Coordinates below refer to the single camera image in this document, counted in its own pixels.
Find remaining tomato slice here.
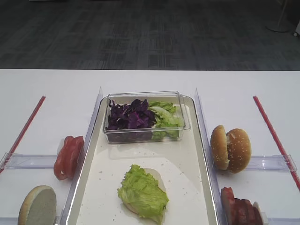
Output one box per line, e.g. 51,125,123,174
53,136,74,180

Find white metal tray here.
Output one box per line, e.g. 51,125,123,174
61,96,218,225

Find lower right clear rail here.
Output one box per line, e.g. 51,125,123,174
261,212,300,225

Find right red strip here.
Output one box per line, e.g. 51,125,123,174
253,96,300,189

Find green lettuce in container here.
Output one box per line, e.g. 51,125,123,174
149,101,184,141

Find bun half rack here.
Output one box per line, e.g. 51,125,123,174
210,125,229,170
18,185,57,225

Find left red strip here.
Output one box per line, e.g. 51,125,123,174
0,96,46,173

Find upper left clear rail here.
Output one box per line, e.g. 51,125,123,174
0,153,57,169

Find sesame bun top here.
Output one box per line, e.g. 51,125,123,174
226,128,252,173

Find right clear long divider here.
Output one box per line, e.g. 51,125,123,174
195,89,227,225

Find red strip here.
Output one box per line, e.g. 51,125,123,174
0,96,46,173
253,96,300,189

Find clear rail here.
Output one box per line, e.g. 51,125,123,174
0,153,57,169
261,212,300,225
245,155,297,172

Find clear plastic salad container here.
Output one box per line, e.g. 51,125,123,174
103,91,190,143

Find white pusher block tomato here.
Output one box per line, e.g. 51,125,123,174
57,138,64,154

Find purple cabbage leaves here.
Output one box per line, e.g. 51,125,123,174
105,99,156,130

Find bun half left rack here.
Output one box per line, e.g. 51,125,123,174
18,185,57,225

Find white pusher block patties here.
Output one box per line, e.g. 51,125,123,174
253,202,269,225

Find upper right clear rail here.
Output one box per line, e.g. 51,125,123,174
245,155,297,172

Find bun half right rack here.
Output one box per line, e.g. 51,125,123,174
210,125,229,170

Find bottom bun on tray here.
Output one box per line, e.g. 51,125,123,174
124,167,167,225

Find green lettuce leaf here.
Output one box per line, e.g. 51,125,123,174
117,164,170,223

